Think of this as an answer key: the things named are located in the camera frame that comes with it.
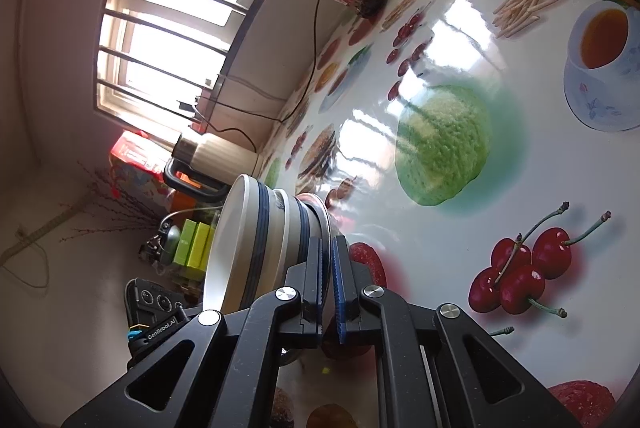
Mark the black power cable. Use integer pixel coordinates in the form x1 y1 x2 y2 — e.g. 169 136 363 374
190 0 326 139

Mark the grey oval device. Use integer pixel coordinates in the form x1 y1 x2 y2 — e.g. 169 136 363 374
140 218 181 266

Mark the orange box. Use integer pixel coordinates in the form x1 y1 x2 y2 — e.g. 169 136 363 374
175 173 211 199

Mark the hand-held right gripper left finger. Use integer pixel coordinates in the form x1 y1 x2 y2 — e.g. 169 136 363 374
60 235 326 428

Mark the cream electric kettle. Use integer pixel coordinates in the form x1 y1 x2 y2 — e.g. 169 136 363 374
162 133 263 204

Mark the colourful red gift bag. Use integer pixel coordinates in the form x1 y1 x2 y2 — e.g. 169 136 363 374
107 130 176 214

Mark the dry twig bouquet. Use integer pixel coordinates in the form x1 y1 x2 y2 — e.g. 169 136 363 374
57 163 161 244

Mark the window with metal bars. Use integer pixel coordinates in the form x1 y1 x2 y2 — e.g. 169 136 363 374
92 0 321 129

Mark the lime green box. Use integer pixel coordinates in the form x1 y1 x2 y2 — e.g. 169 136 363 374
187 222 216 271
172 219 198 269

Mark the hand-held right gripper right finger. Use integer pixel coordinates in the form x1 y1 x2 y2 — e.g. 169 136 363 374
330 234 583 428

